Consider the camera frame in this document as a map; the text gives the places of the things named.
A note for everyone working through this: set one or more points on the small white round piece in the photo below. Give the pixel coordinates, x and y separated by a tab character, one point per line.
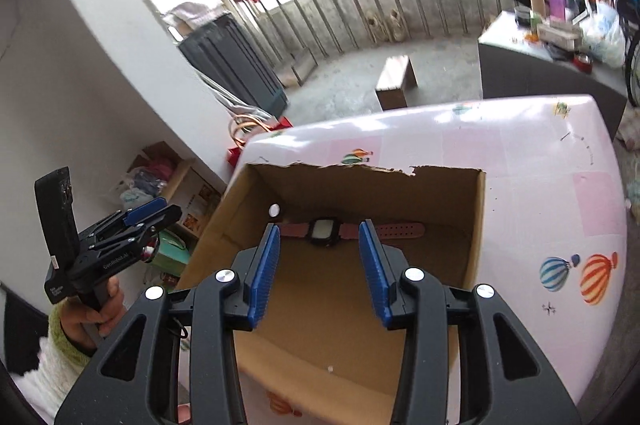
274	210

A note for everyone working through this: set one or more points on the white pink cloth bundle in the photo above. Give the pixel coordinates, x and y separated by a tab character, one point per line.
195	12

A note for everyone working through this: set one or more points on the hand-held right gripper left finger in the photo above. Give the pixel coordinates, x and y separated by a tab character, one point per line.
265	275

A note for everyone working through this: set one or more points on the patterned cloth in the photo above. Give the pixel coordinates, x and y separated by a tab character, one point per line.
630	127

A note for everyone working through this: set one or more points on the wooden stool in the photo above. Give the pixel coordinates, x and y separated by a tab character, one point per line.
395	80

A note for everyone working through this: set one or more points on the white blue-print plastic bag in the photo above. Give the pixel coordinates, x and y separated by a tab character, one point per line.
605	35

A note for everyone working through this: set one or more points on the beige flat box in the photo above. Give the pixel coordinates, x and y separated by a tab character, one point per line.
560	34

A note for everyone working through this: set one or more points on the brown cardboard box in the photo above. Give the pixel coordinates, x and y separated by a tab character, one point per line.
325	305

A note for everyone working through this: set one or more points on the black jar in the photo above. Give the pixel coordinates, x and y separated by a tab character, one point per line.
523	16

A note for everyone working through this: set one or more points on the dark grey plastic cabinet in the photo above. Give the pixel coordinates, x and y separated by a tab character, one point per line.
235	65

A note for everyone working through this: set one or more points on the teal box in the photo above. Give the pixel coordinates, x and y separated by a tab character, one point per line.
170	255

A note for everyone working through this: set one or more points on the beige shoe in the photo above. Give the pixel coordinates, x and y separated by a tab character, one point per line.
397	25
376	25

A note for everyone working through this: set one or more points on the red round tin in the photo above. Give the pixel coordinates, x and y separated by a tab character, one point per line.
583	63

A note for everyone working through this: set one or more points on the white folded rack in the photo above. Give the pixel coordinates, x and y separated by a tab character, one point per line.
235	97

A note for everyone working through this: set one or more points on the dark grey side table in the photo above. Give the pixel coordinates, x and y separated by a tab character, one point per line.
525	75

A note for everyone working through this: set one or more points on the person's left forearm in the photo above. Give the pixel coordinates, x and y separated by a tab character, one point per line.
45	380

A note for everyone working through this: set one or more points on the purple plastic cup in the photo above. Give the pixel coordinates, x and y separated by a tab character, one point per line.
556	2

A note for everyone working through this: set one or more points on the person's left hand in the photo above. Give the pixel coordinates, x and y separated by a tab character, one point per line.
80	322

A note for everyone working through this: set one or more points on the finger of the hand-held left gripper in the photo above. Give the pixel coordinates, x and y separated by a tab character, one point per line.
145	209
155	221

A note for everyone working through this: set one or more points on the printed cardboard storage box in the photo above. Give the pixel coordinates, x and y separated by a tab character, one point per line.
197	200

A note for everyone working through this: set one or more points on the plastic bag of clothes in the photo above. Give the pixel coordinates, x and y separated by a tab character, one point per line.
135	190

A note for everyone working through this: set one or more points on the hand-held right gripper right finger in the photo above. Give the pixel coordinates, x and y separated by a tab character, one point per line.
375	275

